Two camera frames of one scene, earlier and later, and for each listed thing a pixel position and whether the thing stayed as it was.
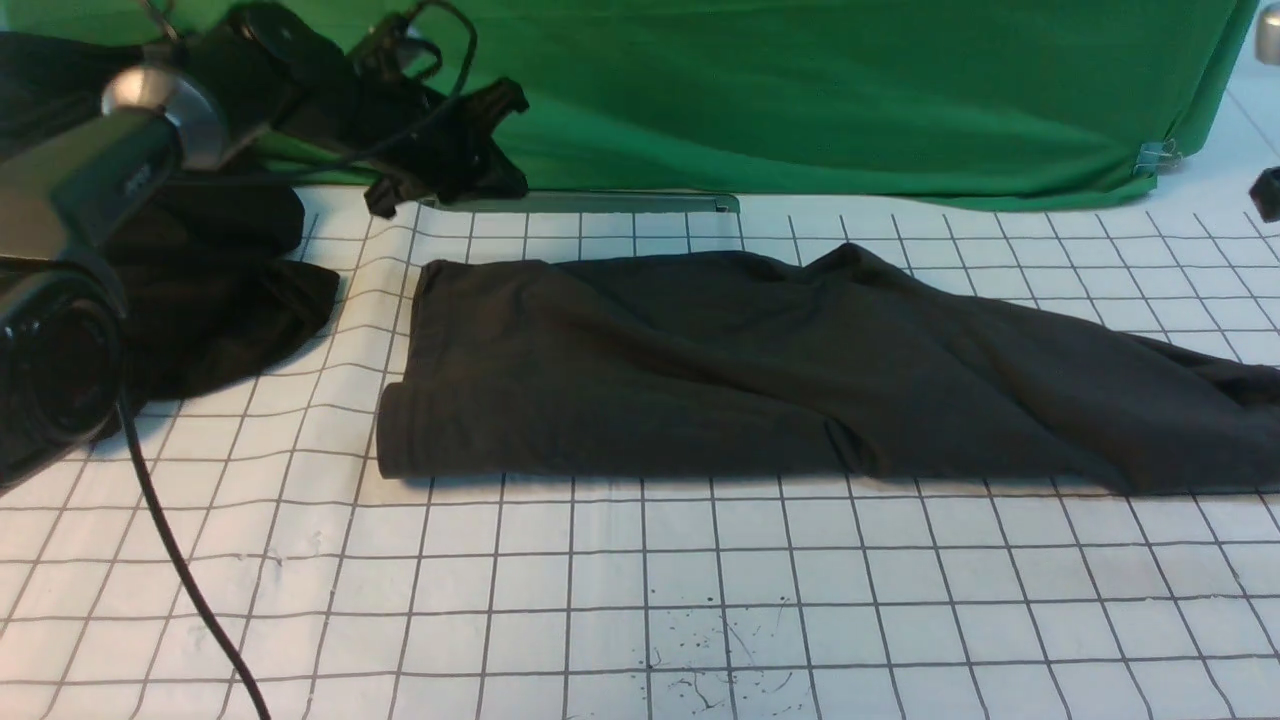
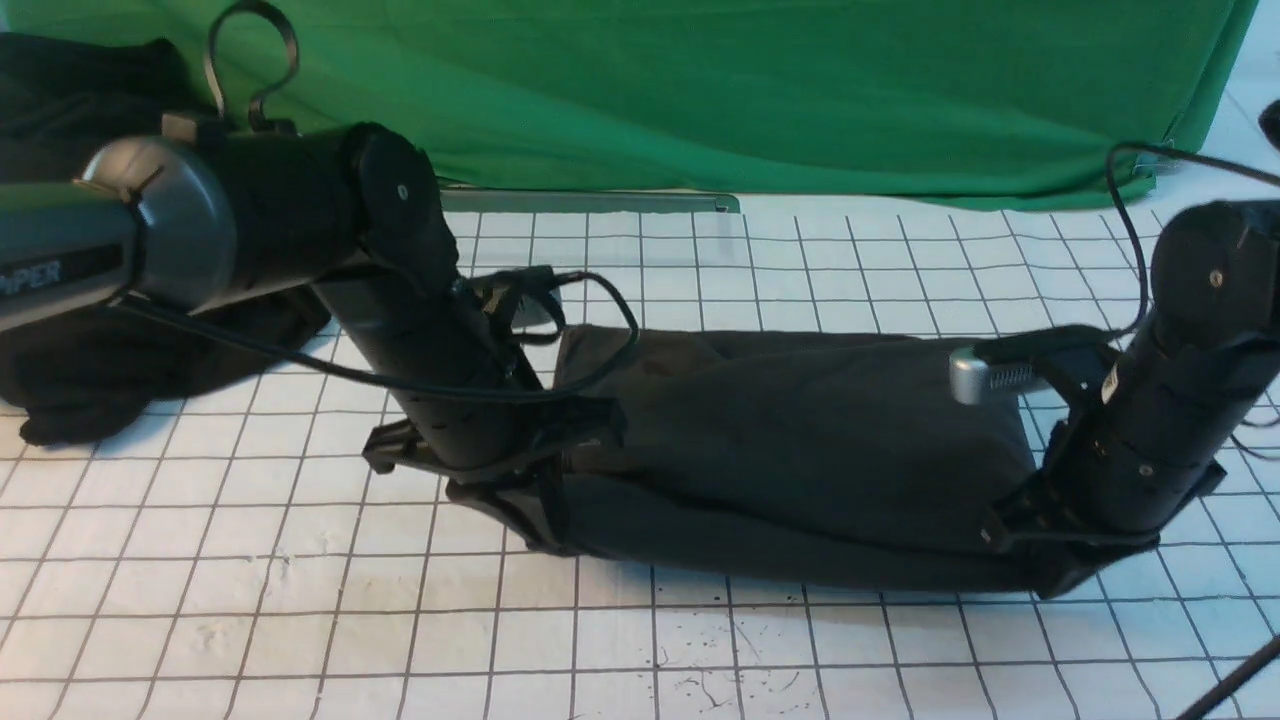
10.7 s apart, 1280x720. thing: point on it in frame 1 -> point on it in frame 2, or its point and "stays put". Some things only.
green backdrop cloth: (878, 103) stays put
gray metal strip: (671, 202) stays put
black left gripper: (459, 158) -> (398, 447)
